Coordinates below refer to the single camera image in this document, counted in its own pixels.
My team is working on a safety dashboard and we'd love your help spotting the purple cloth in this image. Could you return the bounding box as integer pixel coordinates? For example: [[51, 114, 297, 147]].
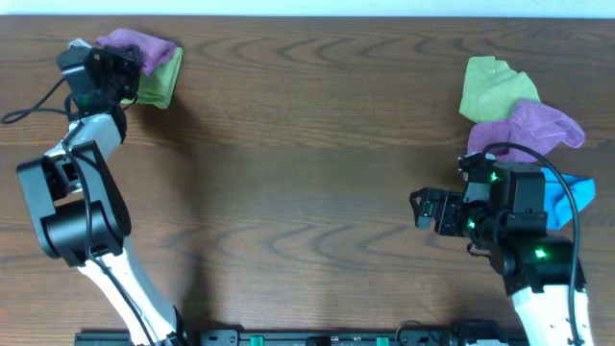
[[96, 29, 177, 76], [467, 99, 585, 156]]

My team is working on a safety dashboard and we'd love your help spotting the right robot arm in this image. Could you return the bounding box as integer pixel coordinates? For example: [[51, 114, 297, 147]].
[[409, 153, 593, 345]]

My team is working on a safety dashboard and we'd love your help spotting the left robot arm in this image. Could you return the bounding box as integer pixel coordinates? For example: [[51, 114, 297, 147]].
[[16, 39, 193, 345]]

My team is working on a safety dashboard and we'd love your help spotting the crumpled blue cloth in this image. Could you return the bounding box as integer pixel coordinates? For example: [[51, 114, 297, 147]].
[[540, 165, 597, 231]]

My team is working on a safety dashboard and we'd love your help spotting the folded green cloth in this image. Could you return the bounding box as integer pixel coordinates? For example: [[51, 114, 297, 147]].
[[136, 47, 184, 110]]

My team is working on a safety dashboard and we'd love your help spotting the crumpled purple cloth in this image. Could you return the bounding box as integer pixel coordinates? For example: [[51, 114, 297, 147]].
[[467, 99, 585, 156]]

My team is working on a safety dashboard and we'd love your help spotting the crumpled green cloth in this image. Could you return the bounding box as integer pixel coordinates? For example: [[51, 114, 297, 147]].
[[459, 56, 540, 123]]

